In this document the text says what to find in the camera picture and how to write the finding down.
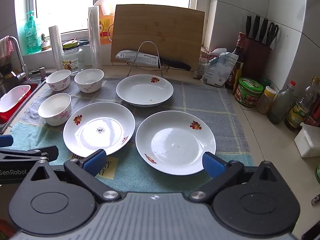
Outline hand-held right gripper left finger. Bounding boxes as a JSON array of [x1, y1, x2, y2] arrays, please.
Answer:
[[30, 149, 122, 204]]

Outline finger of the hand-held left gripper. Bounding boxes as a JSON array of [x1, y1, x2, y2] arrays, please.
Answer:
[[0, 134, 13, 147], [0, 145, 59, 166]]

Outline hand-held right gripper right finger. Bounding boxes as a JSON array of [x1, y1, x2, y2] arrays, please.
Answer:
[[187, 152, 279, 203]]

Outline white plate fruit print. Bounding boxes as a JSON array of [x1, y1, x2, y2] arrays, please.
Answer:
[[135, 110, 216, 176], [63, 102, 136, 157], [116, 74, 174, 108]]

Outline white bowl pink flowers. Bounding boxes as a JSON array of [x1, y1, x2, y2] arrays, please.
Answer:
[[74, 68, 105, 93], [45, 69, 72, 92], [38, 93, 72, 126]]

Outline steel sink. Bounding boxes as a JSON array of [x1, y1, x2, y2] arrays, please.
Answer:
[[0, 65, 48, 134]]

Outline grey teal checked dish cloth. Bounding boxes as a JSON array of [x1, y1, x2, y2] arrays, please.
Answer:
[[10, 76, 255, 193]]

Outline green lidded sauce jar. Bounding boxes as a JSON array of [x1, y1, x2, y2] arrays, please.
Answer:
[[234, 77, 264, 108]]

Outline steel faucet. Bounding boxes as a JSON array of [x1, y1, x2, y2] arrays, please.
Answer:
[[7, 36, 32, 80]]

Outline yellow lidded spice jar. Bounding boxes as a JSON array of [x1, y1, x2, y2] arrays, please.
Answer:
[[255, 86, 277, 114]]

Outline yellow packet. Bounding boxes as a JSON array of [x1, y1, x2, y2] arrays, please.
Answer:
[[233, 68, 242, 95]]

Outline grey bottle red cap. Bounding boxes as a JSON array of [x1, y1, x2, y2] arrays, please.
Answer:
[[267, 80, 295, 125]]

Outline pink dish rag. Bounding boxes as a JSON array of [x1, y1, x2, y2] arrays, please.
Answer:
[[0, 37, 14, 59]]

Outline white blue plastic bag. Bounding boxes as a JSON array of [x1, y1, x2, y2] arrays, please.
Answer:
[[202, 51, 239, 87]]

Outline white plastic box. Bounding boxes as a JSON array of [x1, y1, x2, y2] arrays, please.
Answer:
[[294, 122, 320, 158]]

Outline clear glass jar yellow lid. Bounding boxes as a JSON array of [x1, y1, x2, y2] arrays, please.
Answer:
[[61, 39, 85, 76]]

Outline small potted plant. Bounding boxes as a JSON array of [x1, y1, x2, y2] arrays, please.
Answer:
[[40, 33, 52, 51]]

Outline cooking oil bottle yellow label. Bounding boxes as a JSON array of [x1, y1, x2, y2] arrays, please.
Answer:
[[284, 76, 320, 132]]

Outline short plastic wrap roll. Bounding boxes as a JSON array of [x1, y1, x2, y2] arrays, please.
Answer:
[[48, 25, 64, 71]]

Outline green dish soap bottle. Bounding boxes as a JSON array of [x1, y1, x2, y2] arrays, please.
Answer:
[[23, 10, 42, 55]]

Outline red packet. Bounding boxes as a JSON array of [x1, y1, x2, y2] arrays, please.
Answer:
[[304, 110, 320, 127]]

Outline dark sauce bottle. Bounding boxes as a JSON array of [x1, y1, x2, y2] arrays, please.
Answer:
[[226, 32, 247, 89]]

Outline dark wooden knife block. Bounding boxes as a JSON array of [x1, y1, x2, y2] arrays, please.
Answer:
[[242, 37, 272, 80]]

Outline tall plastic wrap roll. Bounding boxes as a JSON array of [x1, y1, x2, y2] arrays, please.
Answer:
[[87, 5, 103, 70]]

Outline orange oil jug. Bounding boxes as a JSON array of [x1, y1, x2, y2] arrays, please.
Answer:
[[93, 0, 116, 44]]

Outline bamboo cutting board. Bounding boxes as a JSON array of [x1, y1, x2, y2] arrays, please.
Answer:
[[110, 4, 205, 72]]

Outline kitchen window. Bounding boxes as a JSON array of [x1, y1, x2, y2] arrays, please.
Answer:
[[15, 0, 200, 34]]

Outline steel cleaver black handle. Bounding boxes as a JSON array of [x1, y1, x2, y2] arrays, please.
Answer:
[[115, 50, 192, 71]]

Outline steel wire rack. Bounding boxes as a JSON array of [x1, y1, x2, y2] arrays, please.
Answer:
[[127, 41, 167, 79]]

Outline black handled block knife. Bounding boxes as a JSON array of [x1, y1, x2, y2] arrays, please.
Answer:
[[259, 18, 269, 44], [252, 16, 261, 42], [245, 14, 253, 39]]

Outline black handled scissors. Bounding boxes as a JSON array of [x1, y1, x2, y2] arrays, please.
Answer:
[[266, 22, 279, 47]]

